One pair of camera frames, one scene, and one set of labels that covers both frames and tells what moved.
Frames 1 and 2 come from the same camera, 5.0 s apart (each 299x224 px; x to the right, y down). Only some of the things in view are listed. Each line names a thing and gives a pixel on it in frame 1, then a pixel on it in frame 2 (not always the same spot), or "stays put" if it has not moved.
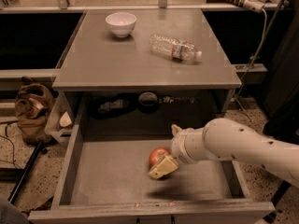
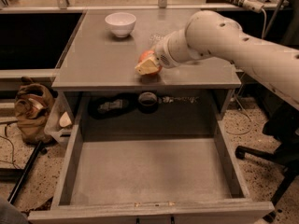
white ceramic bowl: (121, 23) stays put
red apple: (156, 155) → (145, 55)
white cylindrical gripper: (179, 149) → (163, 53)
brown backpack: (32, 109) stays put
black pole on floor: (24, 174) stays put
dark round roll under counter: (148, 103) stays put
